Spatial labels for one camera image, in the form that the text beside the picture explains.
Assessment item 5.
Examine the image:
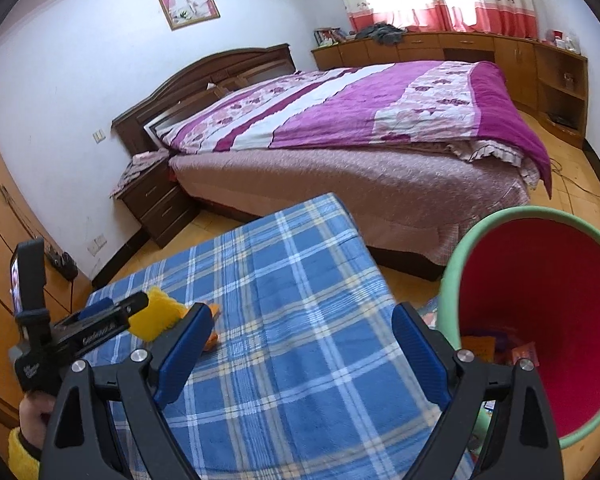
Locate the dark clothes pile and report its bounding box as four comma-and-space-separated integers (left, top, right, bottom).
355, 22, 405, 46

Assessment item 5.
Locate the framed wedding photo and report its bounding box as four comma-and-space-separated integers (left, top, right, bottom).
159, 0, 220, 30

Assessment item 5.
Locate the purple floral quilt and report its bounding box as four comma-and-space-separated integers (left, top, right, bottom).
156, 61, 552, 186

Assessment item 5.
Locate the dark wooden bed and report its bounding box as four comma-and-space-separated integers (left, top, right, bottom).
111, 44, 544, 266

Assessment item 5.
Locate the long wooden cabinet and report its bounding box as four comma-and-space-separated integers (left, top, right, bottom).
312, 32, 588, 148

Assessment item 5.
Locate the blue plaid tablecloth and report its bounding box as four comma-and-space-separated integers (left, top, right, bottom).
93, 194, 440, 479

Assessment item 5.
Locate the left hand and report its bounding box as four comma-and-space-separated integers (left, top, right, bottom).
19, 392, 56, 450

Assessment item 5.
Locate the pink cloth on nightstand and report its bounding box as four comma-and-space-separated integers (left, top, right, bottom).
110, 148, 170, 198

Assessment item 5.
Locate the red bin green rim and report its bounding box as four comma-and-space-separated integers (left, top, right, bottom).
437, 206, 600, 448

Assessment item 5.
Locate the yellow sponge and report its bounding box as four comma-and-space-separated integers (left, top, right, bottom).
129, 286, 188, 342

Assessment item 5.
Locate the yellow knit sleeve forearm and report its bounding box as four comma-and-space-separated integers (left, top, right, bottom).
7, 428, 40, 480

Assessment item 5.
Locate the dark wooden nightstand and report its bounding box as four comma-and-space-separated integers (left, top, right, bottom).
118, 159, 200, 248

